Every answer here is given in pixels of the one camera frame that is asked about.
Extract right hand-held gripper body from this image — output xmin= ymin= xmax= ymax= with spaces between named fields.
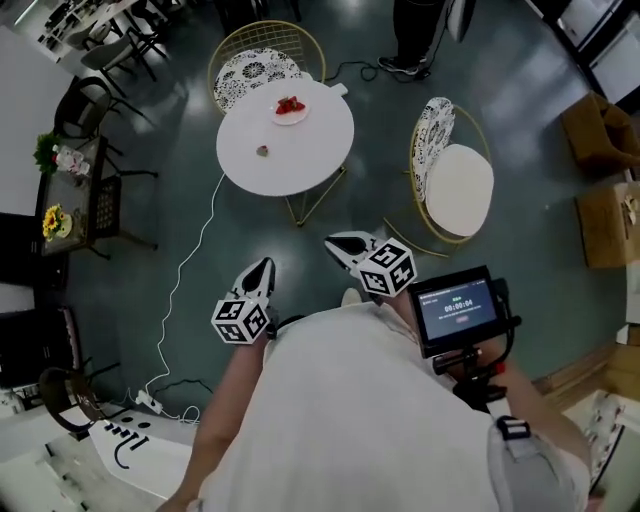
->
xmin=347 ymin=233 xmax=419 ymax=300

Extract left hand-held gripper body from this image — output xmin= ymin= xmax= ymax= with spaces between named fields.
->
xmin=210 ymin=287 xmax=274 ymax=346

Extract white plate of strawberries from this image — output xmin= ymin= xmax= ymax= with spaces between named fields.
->
xmin=271 ymin=94 xmax=311 ymax=126

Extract person's right forearm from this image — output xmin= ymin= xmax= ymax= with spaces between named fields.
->
xmin=382 ymin=294 xmax=594 ymax=481

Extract person's left forearm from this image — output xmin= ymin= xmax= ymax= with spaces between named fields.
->
xmin=169 ymin=339 xmax=266 ymax=512

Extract black screen monitor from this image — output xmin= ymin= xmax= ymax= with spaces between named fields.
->
xmin=407 ymin=264 xmax=522 ymax=360

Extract white round table gold legs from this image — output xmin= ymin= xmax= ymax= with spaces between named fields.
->
xmin=215 ymin=77 xmax=356 ymax=229

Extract floral round cushion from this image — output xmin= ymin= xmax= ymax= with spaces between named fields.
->
xmin=213 ymin=48 xmax=304 ymax=115
xmin=410 ymin=97 xmax=456 ymax=201

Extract person's white shirt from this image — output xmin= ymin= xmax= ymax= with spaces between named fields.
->
xmin=199 ymin=299 xmax=591 ymax=512

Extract white board black print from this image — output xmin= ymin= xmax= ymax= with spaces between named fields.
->
xmin=89 ymin=417 xmax=201 ymax=501

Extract dark glass side table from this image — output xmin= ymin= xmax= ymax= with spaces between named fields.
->
xmin=35 ymin=134 xmax=160 ymax=261

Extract sunflower pot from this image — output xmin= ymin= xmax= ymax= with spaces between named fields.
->
xmin=42 ymin=203 xmax=74 ymax=243

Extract dark wooden round chair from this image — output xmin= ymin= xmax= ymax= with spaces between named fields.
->
xmin=38 ymin=359 xmax=124 ymax=441

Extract black hard case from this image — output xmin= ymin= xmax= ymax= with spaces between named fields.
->
xmin=0 ymin=212 xmax=69 ymax=296
xmin=0 ymin=307 xmax=84 ymax=389

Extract bundle of clear water bottles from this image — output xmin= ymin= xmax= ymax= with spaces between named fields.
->
xmin=52 ymin=144 xmax=92 ymax=177

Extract brown cardboard box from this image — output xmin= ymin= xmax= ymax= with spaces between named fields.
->
xmin=574 ymin=182 xmax=640 ymax=270
xmin=559 ymin=91 xmax=640 ymax=176

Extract dark armchair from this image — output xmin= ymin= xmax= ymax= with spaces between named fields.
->
xmin=53 ymin=75 xmax=156 ymax=144

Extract green potted plant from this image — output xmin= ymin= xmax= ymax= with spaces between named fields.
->
xmin=33 ymin=131 xmax=64 ymax=176

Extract grey padded chair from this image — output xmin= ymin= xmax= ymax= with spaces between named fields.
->
xmin=79 ymin=27 xmax=169 ymax=99

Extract white square table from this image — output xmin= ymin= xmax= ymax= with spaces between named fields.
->
xmin=44 ymin=0 xmax=151 ymax=51

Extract white floor cable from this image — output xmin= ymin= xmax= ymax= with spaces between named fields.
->
xmin=134 ymin=174 xmax=226 ymax=401

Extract gold wire chair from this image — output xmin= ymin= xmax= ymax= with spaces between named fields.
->
xmin=207 ymin=19 xmax=327 ymax=116
xmin=383 ymin=97 xmax=496 ymax=259

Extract black floor cable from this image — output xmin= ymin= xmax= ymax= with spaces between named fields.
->
xmin=149 ymin=377 xmax=216 ymax=401
xmin=324 ymin=59 xmax=431 ymax=84

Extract white padded frame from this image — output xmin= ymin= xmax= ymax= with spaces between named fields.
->
xmin=446 ymin=0 xmax=477 ymax=44

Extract grey shoulder strap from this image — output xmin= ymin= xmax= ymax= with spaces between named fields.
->
xmin=487 ymin=414 xmax=591 ymax=512

